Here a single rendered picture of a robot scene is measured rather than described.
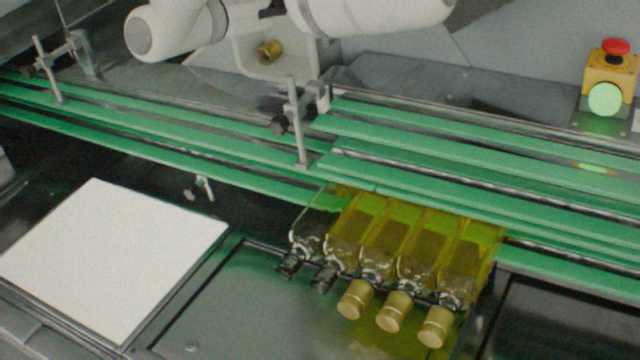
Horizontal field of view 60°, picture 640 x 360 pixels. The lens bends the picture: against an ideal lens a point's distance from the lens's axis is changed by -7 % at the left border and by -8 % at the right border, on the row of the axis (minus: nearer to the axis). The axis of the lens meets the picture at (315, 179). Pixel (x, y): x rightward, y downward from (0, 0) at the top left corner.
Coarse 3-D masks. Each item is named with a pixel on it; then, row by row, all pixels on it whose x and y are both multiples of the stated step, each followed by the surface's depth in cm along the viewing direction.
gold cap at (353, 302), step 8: (360, 280) 79; (352, 288) 79; (360, 288) 78; (368, 288) 79; (344, 296) 78; (352, 296) 77; (360, 296) 78; (368, 296) 78; (344, 304) 77; (352, 304) 76; (360, 304) 77; (344, 312) 78; (352, 312) 77; (360, 312) 77
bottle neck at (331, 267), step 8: (328, 264) 83; (336, 264) 83; (320, 272) 82; (328, 272) 82; (336, 272) 82; (312, 280) 81; (320, 280) 81; (328, 280) 81; (336, 280) 83; (320, 288) 83; (328, 288) 81
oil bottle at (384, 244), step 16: (400, 208) 88; (416, 208) 87; (384, 224) 86; (400, 224) 85; (416, 224) 85; (368, 240) 84; (384, 240) 83; (400, 240) 83; (368, 256) 82; (384, 256) 81; (384, 272) 81
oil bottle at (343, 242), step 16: (368, 192) 92; (352, 208) 89; (368, 208) 89; (384, 208) 89; (336, 224) 87; (352, 224) 86; (368, 224) 86; (336, 240) 84; (352, 240) 84; (336, 256) 84; (352, 256) 83; (352, 272) 85
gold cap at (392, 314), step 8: (392, 296) 76; (400, 296) 76; (408, 296) 76; (384, 304) 76; (392, 304) 75; (400, 304) 75; (408, 304) 76; (384, 312) 74; (392, 312) 74; (400, 312) 75; (408, 312) 76; (376, 320) 76; (384, 320) 75; (392, 320) 74; (400, 320) 74; (384, 328) 76; (392, 328) 75
